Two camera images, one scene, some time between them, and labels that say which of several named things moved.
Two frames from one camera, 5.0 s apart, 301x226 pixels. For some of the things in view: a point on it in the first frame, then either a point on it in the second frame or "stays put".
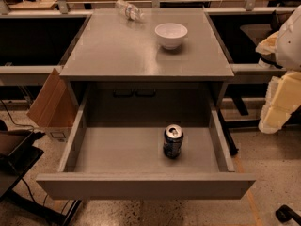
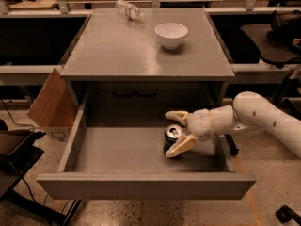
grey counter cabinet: x=148 y=59 stays put
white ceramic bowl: x=170 y=35 stays put
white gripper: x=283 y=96 to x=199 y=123
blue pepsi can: x=173 y=137 stays put
